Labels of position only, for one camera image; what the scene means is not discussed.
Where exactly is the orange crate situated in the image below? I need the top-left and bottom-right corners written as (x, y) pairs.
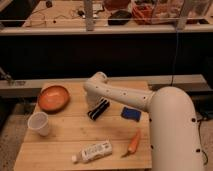
top-left (132, 4), bottom-right (154, 25)

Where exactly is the white paper cup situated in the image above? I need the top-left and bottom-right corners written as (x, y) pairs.
top-left (27, 112), bottom-right (50, 136)

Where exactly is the orange carrot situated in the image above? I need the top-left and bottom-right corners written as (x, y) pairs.
top-left (122, 130), bottom-right (141, 158)

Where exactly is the grey metal post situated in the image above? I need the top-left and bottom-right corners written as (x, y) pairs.
top-left (176, 0), bottom-right (193, 30)
top-left (84, 0), bottom-right (94, 31)

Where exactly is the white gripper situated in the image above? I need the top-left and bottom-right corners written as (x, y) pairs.
top-left (86, 93), bottom-right (110, 120)

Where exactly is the white plastic bottle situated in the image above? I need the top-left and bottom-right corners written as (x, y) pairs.
top-left (71, 140), bottom-right (113, 163)

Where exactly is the blue eraser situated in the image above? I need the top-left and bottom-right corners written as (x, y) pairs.
top-left (121, 107), bottom-right (141, 122)

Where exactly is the grey metal post right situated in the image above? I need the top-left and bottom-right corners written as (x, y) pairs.
top-left (176, 0), bottom-right (193, 30)

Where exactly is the orange bowl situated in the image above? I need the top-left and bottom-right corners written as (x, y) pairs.
top-left (38, 85), bottom-right (70, 112)

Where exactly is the black computer mouse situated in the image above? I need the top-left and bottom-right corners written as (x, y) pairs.
top-left (108, 10), bottom-right (132, 26)

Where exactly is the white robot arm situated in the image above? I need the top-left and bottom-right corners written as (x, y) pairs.
top-left (83, 72), bottom-right (205, 171)

